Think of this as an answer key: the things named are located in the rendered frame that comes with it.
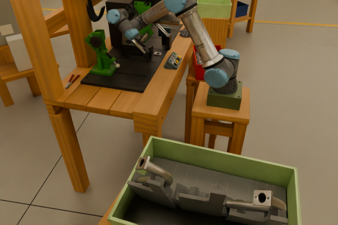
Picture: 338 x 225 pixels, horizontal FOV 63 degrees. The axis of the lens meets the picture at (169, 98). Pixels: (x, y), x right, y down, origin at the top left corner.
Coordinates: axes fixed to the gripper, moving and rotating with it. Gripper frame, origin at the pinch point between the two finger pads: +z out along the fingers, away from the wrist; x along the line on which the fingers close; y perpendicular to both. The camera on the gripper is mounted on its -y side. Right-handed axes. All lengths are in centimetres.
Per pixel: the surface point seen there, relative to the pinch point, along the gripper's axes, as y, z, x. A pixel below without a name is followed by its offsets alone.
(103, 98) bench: -32, -42, -30
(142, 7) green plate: 7.2, 2.8, 0.0
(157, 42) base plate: -9.5, 31.3, -21.5
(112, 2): -8.3, 7.9, 18.0
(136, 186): -1, -106, -64
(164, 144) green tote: -2, -74, -66
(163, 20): 9.7, 14.9, -13.8
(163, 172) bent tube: 13, -109, -63
